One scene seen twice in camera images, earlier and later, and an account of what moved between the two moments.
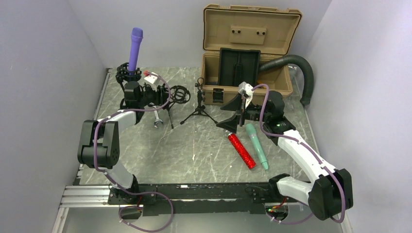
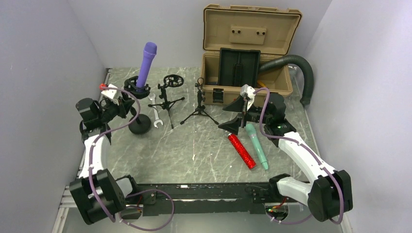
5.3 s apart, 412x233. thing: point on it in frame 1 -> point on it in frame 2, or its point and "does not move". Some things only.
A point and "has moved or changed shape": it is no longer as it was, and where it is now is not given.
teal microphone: (251, 131) does not move
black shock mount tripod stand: (179, 94) has moved or changed shape
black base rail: (195, 199) does not move
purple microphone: (137, 36) -> (149, 50)
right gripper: (235, 104) does not move
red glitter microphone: (244, 153) does not move
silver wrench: (157, 117) does not move
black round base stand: (129, 80) -> (143, 123)
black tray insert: (238, 65) does not move
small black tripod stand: (200, 109) does not move
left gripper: (161, 96) -> (125, 104)
